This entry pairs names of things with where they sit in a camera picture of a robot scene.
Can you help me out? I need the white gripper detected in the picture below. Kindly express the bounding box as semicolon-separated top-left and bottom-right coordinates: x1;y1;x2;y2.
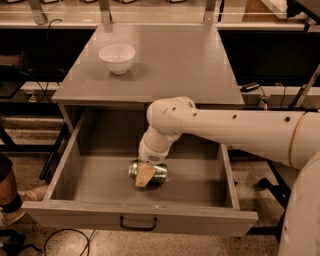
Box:
135;126;179;188

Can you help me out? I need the green soda can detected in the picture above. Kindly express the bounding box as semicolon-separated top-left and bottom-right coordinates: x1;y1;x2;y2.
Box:
128;160;168;184

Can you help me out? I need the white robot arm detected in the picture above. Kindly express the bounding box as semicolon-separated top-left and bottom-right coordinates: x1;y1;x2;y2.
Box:
136;97;320;256

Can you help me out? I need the open grey top drawer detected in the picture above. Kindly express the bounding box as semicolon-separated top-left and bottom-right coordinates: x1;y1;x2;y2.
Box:
24;112;258;237

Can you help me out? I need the grey cabinet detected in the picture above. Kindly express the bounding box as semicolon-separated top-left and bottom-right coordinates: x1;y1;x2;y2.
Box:
51;23;245;141

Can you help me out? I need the white bowl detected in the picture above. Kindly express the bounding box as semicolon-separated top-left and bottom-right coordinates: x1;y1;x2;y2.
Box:
99;44;136;74

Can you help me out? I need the small black device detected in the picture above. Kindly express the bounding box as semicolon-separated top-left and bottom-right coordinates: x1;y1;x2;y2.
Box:
240;82;259;93

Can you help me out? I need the person leg with shoe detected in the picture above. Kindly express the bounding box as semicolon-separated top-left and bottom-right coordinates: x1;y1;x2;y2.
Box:
0;154;48;226

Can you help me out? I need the black drawer handle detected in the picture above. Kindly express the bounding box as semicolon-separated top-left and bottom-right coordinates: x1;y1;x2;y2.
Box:
119;215;158;232

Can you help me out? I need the black floor cable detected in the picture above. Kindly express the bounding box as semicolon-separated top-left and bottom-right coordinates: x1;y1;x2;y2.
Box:
43;228;98;256

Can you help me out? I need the black hanging cable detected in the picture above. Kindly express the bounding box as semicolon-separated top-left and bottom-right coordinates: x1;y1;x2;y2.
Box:
19;18;66;104

